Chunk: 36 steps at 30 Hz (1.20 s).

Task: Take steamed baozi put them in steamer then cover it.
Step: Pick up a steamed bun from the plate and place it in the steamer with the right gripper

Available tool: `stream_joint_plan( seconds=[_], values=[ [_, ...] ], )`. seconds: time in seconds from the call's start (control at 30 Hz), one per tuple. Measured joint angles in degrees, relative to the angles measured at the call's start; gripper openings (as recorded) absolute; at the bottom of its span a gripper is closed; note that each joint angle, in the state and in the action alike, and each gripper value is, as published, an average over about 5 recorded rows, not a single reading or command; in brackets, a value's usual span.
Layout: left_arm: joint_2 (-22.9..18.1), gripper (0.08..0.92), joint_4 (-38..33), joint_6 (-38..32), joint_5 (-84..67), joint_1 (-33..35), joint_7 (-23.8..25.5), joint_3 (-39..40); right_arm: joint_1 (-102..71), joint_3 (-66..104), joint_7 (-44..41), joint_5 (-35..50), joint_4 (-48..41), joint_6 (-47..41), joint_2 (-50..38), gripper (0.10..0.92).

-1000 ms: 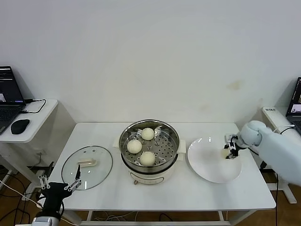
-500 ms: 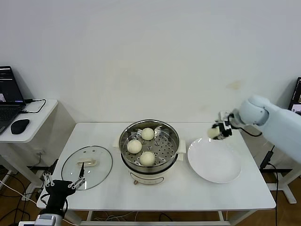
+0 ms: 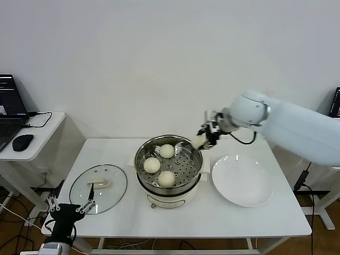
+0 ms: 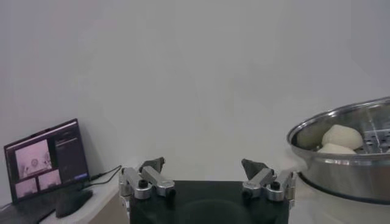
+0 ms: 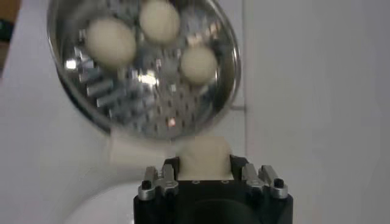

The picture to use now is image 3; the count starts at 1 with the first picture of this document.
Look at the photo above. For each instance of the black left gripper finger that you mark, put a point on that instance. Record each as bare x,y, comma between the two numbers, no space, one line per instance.
91,192
53,203

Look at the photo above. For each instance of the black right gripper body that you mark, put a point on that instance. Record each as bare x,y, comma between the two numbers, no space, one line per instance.
213,136

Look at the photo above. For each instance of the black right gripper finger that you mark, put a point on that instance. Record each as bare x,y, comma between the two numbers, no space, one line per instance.
209,145
204,129

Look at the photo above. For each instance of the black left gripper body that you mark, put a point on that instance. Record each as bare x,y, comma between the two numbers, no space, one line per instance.
66,215

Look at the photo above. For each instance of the white steamed baozi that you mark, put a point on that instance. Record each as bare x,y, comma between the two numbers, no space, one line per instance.
198,142
166,179
166,151
152,165

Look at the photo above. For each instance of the round glass pot lid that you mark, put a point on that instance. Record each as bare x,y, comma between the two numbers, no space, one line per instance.
111,176

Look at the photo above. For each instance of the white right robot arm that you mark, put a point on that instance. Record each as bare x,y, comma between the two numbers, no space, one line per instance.
292,125

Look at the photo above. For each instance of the stainless steel steamer basket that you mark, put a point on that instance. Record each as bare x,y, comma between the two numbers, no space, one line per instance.
196,162

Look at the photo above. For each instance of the white round plate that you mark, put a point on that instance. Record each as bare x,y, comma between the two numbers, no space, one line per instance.
239,180

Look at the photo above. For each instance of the white side table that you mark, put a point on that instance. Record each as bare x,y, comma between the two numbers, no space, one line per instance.
45,138
329,223

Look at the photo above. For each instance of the white electric cooker base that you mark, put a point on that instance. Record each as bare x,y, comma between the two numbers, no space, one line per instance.
170,199

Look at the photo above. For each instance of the black computer mouse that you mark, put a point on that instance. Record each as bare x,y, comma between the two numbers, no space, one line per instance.
23,143

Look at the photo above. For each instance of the black laptop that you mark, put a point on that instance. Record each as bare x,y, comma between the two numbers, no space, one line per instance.
10,106
335,103

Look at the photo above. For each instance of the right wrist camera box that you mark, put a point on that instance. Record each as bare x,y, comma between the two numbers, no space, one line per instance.
211,125

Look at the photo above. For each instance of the white wall socket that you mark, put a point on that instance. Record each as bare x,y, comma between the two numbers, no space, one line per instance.
43,174

